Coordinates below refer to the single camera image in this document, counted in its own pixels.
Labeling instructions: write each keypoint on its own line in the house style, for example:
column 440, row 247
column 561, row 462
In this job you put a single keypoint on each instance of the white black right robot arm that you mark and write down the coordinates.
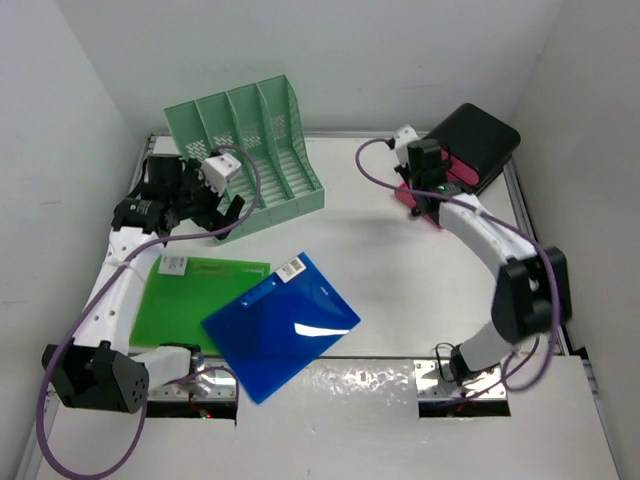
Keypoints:
column 532, row 293

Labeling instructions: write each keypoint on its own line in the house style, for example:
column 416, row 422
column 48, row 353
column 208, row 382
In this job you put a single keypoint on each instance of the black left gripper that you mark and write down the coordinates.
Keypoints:
column 212, row 219

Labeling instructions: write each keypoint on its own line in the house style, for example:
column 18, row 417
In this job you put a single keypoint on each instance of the black pink drawer box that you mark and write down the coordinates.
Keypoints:
column 479, row 146

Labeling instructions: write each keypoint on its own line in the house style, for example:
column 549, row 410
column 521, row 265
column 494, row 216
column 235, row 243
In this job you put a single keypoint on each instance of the blue plastic folder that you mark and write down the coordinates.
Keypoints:
column 271, row 332

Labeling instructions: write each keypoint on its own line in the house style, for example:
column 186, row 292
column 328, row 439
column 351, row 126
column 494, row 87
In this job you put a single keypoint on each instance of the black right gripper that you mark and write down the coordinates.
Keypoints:
column 404, row 171

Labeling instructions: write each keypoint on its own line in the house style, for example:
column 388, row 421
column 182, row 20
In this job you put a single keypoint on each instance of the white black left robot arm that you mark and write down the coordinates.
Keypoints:
column 95, row 370

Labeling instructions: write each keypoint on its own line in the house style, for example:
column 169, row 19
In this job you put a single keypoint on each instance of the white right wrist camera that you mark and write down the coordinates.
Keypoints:
column 405, row 139

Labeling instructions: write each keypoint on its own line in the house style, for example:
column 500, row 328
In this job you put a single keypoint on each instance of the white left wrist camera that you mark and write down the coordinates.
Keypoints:
column 219, row 171

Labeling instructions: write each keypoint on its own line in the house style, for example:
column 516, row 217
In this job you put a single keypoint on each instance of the green plastic folder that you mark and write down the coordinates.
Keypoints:
column 182, row 291

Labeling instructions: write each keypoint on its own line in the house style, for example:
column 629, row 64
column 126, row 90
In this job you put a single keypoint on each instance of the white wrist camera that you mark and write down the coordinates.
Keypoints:
column 405, row 139
column 219, row 171

